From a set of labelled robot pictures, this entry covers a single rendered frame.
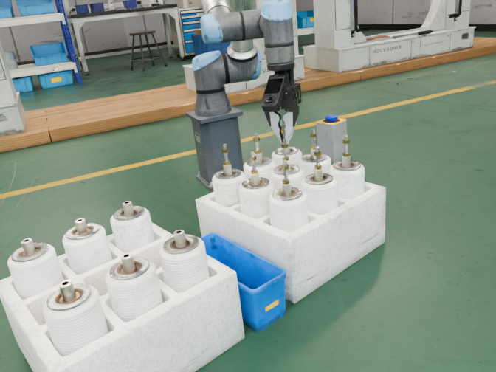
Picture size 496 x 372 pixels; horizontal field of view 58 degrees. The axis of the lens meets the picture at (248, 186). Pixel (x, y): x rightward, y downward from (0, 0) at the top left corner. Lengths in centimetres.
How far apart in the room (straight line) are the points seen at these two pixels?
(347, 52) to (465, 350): 309
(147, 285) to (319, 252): 46
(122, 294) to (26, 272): 25
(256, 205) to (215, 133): 67
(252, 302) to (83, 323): 37
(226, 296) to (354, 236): 44
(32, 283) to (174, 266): 31
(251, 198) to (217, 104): 69
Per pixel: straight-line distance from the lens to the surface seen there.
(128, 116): 313
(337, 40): 389
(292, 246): 106
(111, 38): 957
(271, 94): 115
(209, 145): 180
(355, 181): 125
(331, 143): 148
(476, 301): 121
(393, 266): 129
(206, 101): 179
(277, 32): 116
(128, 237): 112
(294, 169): 127
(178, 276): 93
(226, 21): 124
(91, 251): 108
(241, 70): 178
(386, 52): 413
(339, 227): 119
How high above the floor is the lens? 70
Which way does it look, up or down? 22 degrees down
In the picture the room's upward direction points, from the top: 6 degrees counter-clockwise
